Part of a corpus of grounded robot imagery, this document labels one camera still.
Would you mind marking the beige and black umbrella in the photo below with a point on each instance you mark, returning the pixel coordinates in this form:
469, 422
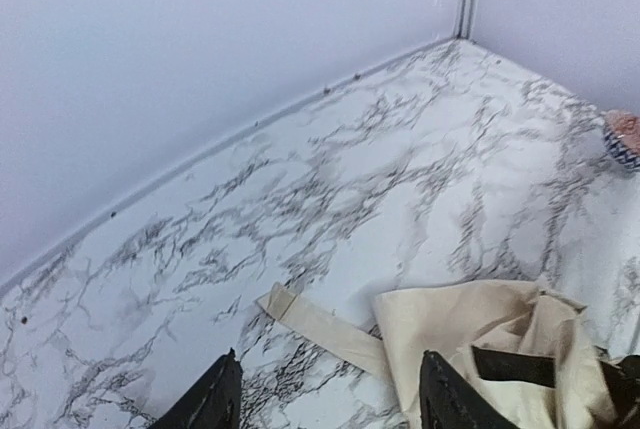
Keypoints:
521, 347

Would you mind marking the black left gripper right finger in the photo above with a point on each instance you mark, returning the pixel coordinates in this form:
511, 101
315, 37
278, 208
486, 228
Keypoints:
448, 401

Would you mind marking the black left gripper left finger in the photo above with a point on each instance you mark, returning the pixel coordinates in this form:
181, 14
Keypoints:
212, 402

